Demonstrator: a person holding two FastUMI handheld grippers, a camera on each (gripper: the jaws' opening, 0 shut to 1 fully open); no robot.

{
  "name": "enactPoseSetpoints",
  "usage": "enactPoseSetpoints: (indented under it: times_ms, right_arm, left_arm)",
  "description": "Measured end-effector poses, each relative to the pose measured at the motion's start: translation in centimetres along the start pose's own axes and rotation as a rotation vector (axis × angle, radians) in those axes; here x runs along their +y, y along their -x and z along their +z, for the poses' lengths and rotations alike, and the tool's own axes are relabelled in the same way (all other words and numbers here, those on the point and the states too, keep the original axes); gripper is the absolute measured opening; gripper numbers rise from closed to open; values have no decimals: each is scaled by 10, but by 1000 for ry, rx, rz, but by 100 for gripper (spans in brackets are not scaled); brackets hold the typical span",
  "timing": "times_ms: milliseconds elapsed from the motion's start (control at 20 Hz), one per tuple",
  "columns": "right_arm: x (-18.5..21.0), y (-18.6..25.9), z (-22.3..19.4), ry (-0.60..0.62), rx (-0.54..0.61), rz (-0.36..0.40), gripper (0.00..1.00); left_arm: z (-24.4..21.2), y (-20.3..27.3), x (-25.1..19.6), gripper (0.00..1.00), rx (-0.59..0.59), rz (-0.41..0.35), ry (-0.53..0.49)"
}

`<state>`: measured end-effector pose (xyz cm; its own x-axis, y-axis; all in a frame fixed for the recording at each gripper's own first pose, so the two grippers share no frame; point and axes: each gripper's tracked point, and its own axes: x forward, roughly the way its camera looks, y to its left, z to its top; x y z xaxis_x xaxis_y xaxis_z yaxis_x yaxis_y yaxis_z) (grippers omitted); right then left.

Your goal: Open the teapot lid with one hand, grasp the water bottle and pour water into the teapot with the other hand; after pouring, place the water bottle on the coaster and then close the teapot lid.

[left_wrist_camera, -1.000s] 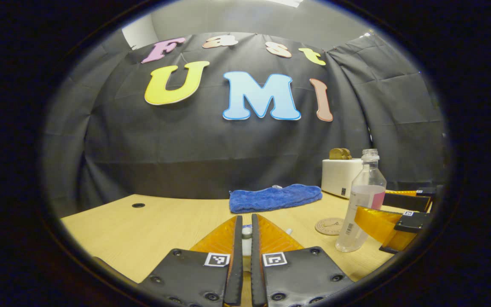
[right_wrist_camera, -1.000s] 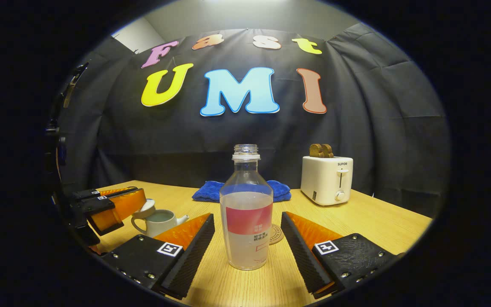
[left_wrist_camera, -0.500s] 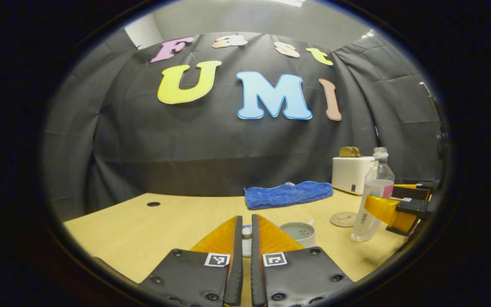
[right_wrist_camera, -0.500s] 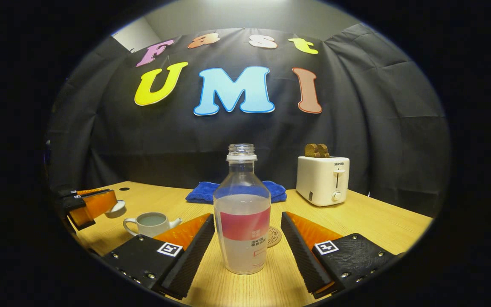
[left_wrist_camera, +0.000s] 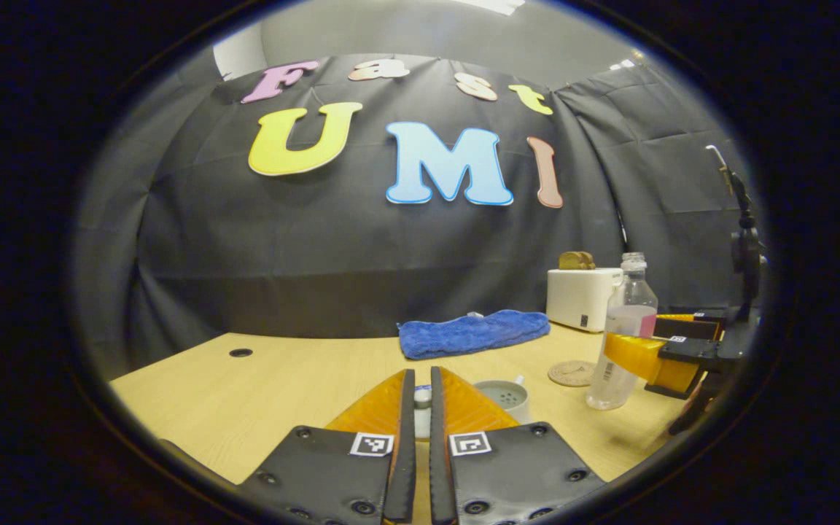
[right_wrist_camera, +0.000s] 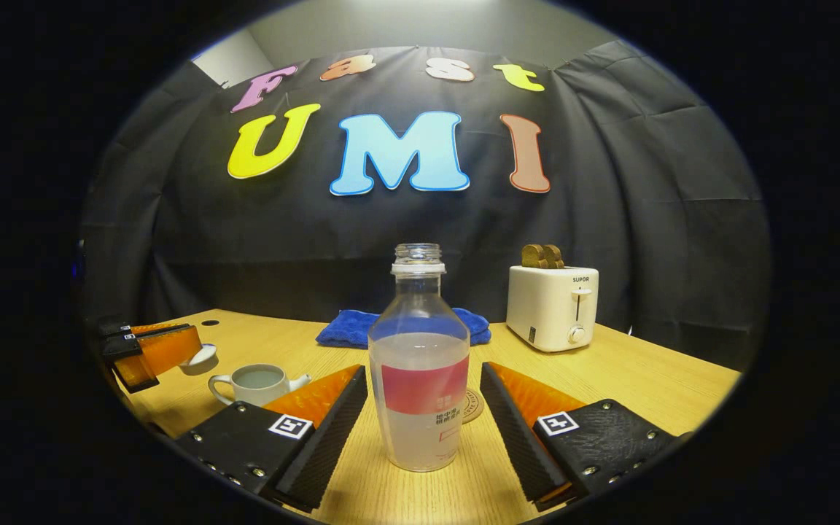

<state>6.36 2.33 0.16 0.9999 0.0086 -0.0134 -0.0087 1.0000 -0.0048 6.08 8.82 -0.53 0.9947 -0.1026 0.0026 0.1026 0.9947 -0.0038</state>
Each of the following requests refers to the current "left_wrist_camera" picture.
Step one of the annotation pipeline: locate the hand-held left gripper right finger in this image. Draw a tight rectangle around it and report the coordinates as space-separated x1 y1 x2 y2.
429 366 607 525

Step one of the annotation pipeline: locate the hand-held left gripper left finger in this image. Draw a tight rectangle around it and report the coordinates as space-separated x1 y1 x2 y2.
234 368 418 525

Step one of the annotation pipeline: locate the clear plastic water bottle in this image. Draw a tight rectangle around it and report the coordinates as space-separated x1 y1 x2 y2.
586 252 659 411

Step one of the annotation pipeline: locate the white ceramic teacup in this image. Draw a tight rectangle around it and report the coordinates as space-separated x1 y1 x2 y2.
472 376 532 425

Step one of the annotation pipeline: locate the round cork coaster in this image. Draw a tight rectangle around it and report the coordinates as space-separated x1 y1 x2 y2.
548 360 597 388

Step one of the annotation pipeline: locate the white toaster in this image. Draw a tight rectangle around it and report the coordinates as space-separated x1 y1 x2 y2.
545 267 625 334

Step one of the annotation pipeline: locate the blue towel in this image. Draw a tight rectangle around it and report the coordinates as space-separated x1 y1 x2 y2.
398 309 551 361

